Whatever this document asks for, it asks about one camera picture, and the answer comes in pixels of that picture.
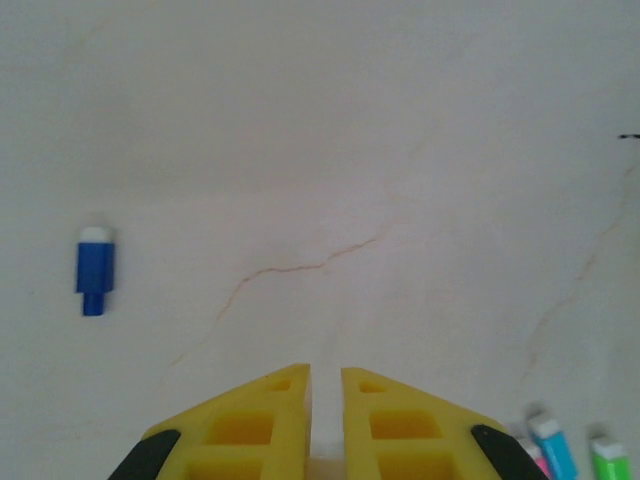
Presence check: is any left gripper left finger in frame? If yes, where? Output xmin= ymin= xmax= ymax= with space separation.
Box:
xmin=107 ymin=363 xmax=312 ymax=480

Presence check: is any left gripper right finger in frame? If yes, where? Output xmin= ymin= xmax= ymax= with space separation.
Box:
xmin=341 ymin=367 xmax=540 ymax=480

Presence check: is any thin pink pen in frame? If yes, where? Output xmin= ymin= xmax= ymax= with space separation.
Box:
xmin=519 ymin=439 xmax=550 ymax=480

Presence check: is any thin light blue pen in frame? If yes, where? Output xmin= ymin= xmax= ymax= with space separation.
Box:
xmin=527 ymin=414 xmax=581 ymax=480

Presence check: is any thin green pen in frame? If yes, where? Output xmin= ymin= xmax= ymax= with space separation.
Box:
xmin=588 ymin=433 xmax=634 ymax=480

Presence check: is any blue pen cap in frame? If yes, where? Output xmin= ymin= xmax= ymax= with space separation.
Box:
xmin=75 ymin=227 xmax=117 ymax=318

